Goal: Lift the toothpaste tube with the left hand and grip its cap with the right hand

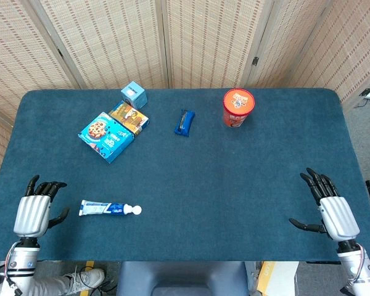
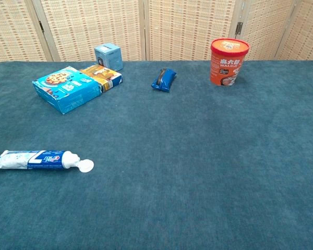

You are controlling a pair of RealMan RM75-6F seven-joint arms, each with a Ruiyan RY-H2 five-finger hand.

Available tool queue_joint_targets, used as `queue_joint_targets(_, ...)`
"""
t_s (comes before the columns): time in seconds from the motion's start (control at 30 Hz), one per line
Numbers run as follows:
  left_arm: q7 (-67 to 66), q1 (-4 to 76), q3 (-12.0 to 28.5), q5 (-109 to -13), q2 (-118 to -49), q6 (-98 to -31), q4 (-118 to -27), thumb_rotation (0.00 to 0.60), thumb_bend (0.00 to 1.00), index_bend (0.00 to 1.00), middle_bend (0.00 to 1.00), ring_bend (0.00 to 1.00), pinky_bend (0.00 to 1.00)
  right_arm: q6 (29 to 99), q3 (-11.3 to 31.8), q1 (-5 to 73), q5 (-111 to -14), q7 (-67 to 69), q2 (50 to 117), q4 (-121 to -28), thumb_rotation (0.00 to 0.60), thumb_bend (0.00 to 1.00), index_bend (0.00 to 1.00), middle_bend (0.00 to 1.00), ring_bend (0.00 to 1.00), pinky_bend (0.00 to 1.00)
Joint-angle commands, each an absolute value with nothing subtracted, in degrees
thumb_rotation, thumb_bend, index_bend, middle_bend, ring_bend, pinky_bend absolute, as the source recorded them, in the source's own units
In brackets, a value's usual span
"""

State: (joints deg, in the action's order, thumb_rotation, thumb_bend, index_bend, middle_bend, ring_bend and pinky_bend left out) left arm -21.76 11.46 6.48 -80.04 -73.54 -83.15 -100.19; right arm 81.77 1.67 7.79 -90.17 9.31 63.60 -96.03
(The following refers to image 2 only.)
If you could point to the blue white toothpaste tube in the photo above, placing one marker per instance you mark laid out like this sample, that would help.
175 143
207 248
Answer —
41 160

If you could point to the blue table cloth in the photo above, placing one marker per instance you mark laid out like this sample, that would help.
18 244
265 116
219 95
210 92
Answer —
172 169

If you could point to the blue snack packet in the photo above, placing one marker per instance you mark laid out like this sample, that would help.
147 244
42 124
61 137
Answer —
167 79

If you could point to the yellow orange snack box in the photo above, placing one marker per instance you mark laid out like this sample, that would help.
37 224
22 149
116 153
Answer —
108 76

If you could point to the light blue cube box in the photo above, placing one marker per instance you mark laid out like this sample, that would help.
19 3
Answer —
109 56

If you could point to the orange instant noodle cup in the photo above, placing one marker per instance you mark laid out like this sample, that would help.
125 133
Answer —
227 67

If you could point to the blue cookie box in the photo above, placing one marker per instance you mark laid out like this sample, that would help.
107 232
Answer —
65 91

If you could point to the woven folding screen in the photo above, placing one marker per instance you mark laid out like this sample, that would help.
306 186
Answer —
94 26

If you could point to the black screen hinge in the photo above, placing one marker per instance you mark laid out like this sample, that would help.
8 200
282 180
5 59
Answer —
41 26
239 26

